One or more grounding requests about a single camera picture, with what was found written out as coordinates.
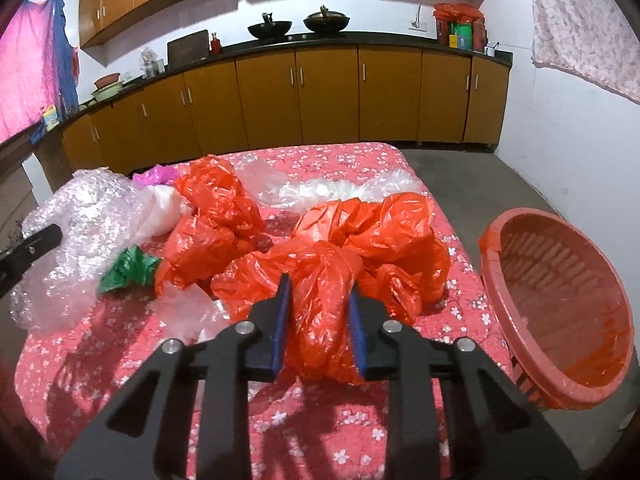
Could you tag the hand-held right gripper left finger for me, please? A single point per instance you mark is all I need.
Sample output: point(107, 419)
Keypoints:
point(280, 322)

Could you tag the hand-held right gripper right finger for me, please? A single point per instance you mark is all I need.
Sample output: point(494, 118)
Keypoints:
point(357, 335)

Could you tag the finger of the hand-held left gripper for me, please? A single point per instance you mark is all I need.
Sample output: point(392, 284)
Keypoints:
point(30, 250)

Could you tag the orange plastic bag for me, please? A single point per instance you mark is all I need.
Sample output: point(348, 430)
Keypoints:
point(217, 195)
point(315, 300)
point(395, 240)
point(195, 255)

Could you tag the clear bubble wrap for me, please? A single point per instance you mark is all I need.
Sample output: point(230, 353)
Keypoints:
point(90, 210)

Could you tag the pink plastic bag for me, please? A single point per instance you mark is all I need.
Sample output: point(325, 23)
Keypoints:
point(157, 175)

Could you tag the red plastic basket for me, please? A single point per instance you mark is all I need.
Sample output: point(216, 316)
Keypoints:
point(550, 285)

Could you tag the white cabinet with flower sticker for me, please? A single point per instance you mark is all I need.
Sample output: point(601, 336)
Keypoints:
point(15, 200)

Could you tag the small clear plastic bag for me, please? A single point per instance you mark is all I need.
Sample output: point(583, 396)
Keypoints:
point(190, 310)

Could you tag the green plastic bag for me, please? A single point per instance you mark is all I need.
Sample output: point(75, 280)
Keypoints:
point(125, 270)

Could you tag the red floral blanket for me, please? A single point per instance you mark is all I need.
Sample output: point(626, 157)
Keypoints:
point(100, 360)

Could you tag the colourful packet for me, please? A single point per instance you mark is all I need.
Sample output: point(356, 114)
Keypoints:
point(50, 116)

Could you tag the white plastic bag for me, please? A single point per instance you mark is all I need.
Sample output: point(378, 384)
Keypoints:
point(160, 210)

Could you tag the long clear plastic bag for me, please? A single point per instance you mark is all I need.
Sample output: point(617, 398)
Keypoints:
point(340, 190)

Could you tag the clear plastic sheet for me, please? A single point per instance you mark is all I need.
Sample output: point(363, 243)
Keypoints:
point(260, 175)

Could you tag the pink curtain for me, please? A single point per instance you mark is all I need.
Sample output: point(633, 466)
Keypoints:
point(25, 70)

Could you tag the red basin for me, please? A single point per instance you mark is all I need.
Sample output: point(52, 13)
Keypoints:
point(107, 80)

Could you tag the blue hanging cloth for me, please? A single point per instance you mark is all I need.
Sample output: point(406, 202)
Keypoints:
point(65, 60)

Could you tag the glass jar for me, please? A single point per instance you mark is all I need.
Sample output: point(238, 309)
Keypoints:
point(148, 62)

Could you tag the wooden base cabinets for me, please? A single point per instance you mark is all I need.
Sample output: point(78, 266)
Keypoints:
point(325, 95)

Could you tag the dark cutting board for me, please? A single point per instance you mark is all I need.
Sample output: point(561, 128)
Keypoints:
point(187, 47)

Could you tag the red bottle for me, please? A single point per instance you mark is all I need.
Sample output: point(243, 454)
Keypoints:
point(216, 45)

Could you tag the black wok with lid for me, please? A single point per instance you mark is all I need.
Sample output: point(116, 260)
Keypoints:
point(326, 22)

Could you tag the green box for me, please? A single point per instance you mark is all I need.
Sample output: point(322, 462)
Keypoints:
point(462, 37)

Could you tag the orange bag with bottles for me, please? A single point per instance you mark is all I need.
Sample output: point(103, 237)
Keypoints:
point(460, 14)

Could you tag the pink floral hanging cloth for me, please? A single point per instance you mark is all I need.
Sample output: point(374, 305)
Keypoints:
point(585, 25)

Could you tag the wall socket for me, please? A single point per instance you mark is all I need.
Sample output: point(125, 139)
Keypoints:
point(418, 25)

